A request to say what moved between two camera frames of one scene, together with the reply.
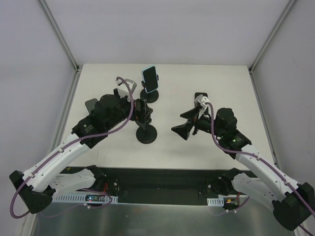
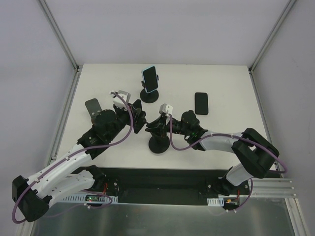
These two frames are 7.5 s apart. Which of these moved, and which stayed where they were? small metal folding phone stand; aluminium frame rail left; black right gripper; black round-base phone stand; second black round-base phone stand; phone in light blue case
Moved: black round-base phone stand; black right gripper
Stayed: aluminium frame rail left; small metal folding phone stand; second black round-base phone stand; phone in light blue case
